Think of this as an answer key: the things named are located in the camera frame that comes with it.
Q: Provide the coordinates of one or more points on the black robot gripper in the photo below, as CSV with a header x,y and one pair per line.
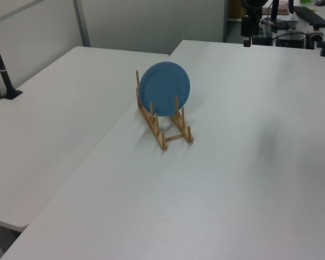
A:
x,y
254,21

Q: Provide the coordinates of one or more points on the blue round plate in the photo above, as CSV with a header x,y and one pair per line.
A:
x,y
162,86

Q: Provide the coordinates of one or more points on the wooden plate rack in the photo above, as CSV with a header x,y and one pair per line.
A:
x,y
164,145

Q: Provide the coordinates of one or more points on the dark electronics unit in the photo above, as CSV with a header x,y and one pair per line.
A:
x,y
266,35

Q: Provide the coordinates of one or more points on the brown cardboard panel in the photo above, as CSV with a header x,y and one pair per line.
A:
x,y
234,9

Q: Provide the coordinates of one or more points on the black monitor stand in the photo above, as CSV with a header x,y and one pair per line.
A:
x,y
274,12

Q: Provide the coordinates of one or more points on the black box device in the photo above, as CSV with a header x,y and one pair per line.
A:
x,y
290,40

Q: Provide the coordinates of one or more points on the pink flat box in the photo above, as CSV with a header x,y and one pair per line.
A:
x,y
283,6

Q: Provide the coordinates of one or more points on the black computer keyboard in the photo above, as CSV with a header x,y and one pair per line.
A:
x,y
312,16

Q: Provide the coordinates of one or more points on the green object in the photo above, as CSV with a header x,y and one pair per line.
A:
x,y
305,1

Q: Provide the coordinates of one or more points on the grey computer mouse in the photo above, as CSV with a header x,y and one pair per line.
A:
x,y
321,2

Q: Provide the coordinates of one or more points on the black camera stand pole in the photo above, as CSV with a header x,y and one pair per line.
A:
x,y
1,65

